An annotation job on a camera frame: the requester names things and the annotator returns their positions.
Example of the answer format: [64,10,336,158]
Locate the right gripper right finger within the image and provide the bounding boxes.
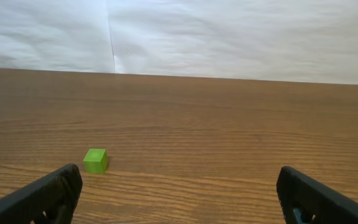
[275,166,358,224]

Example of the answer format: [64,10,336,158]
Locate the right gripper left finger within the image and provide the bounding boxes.
[0,163,83,224]

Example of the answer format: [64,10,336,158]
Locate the green cube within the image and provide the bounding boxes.
[83,148,109,175]

